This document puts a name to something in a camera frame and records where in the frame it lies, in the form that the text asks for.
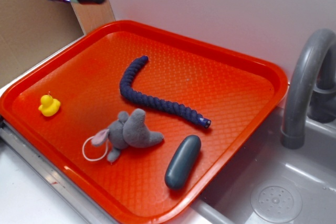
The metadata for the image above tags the brown cardboard panel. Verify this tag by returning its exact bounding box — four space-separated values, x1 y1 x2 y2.
1 0 115 87

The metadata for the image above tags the yellow rubber duck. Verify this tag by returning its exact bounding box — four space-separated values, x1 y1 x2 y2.
38 94 61 117

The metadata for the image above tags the grey plush mouse toy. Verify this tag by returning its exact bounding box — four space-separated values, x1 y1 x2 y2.
82 109 164 163

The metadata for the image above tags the dark teal oblong capsule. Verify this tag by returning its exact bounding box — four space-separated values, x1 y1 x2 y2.
164 135 202 190

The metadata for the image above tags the grey plastic faucet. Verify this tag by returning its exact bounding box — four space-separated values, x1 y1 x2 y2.
281 28 335 150

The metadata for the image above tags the grey toy sink basin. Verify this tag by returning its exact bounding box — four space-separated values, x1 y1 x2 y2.
192 108 335 223

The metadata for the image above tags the dark blue twisted rope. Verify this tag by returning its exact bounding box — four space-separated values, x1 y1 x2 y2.
119 55 212 130

